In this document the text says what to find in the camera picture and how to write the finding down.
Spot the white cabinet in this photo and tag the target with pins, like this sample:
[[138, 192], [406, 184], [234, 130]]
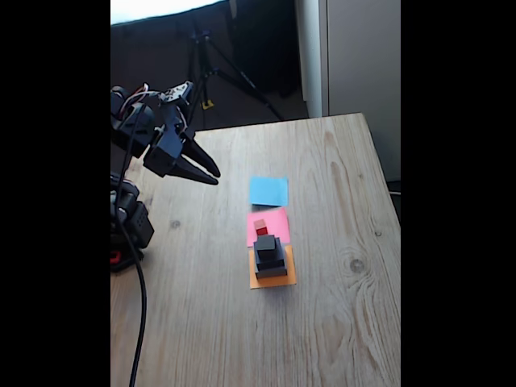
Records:
[[363, 60]]

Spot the orange paper sheet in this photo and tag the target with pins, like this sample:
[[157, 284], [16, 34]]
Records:
[[274, 283]]

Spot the large flat black block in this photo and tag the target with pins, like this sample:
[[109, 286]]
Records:
[[273, 274]]

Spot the bright white panel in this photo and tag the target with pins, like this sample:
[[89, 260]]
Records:
[[161, 8]]

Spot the bare circuit board camera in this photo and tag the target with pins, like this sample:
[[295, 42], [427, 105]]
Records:
[[177, 92]]

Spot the yellow tripod tag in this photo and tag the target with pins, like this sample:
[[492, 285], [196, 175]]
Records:
[[207, 105]]

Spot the small red cube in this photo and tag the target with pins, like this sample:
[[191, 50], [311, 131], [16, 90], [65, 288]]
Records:
[[261, 230]]

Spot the red base clamp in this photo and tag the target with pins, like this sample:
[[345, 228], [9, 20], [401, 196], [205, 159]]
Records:
[[115, 256]]

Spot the blue paper sheet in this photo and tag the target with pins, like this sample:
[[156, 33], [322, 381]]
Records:
[[269, 191]]

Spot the pink paper sheet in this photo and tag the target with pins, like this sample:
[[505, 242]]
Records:
[[280, 223]]

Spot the medium black block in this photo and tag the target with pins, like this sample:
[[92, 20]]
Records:
[[271, 265]]

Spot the black tripod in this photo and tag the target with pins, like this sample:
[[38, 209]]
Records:
[[246, 80]]

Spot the small black cube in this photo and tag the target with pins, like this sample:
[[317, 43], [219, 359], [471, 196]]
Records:
[[266, 250]]

